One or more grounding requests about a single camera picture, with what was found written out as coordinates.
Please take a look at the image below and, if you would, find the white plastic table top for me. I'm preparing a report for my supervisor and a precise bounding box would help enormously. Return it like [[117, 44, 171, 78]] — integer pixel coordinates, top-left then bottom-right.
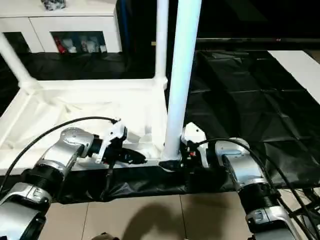
[[0, 76, 175, 176]]

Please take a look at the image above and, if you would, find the white plastic table leg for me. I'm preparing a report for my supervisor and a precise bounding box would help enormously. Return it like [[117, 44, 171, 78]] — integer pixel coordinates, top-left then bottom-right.
[[155, 0, 170, 90], [0, 34, 37, 92], [160, 0, 203, 171]]

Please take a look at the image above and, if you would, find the black plastic mat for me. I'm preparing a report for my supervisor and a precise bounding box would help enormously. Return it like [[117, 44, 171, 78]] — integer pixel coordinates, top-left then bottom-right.
[[0, 49, 320, 205]]

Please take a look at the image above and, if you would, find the dark robot torso part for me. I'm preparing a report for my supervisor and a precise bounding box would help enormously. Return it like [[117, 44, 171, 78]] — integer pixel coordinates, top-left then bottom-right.
[[92, 233, 118, 240]]

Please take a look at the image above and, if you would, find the black floor stand bar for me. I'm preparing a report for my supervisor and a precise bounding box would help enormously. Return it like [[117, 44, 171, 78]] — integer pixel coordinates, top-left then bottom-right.
[[287, 196, 320, 221]]

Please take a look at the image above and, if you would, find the white glass-door cabinet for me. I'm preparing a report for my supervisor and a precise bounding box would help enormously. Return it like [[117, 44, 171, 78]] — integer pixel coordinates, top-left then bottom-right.
[[0, 0, 122, 54]]

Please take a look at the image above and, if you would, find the black flat screen television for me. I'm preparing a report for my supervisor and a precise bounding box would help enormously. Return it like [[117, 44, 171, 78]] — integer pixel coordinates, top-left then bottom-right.
[[200, 0, 320, 51]]

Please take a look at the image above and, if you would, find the small grey cabinet ornament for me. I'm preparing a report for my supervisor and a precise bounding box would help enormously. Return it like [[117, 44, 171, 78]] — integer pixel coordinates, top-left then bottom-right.
[[41, 0, 67, 11]]

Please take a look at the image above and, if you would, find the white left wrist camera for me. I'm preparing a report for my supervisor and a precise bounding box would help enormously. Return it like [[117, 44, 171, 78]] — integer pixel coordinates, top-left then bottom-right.
[[95, 120, 128, 165]]

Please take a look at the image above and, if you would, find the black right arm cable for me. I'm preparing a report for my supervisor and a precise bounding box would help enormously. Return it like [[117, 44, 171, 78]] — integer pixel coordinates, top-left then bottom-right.
[[192, 138, 320, 236]]

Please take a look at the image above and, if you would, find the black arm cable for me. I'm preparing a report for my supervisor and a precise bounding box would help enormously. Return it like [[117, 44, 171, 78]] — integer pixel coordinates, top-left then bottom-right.
[[192, 138, 320, 236], [0, 116, 122, 193]]

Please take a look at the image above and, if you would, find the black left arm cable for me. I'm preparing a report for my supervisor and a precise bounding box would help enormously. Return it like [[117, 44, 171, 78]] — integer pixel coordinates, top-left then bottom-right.
[[0, 116, 122, 193]]

